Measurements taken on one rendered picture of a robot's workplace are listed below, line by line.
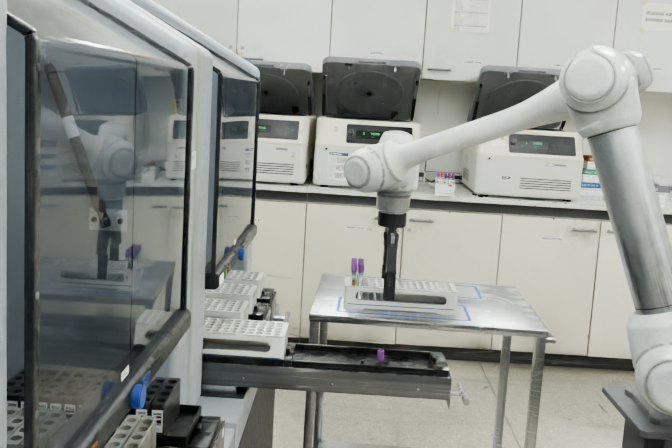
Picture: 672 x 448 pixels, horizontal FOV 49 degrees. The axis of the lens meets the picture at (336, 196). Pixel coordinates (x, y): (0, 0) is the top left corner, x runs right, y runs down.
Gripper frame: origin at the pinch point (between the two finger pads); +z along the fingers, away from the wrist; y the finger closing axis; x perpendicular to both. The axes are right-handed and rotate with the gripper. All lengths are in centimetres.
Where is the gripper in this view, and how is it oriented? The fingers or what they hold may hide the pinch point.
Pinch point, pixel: (387, 286)
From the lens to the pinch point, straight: 199.3
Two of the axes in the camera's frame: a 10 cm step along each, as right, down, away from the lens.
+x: -10.0, -0.6, 0.0
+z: -0.5, 9.9, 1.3
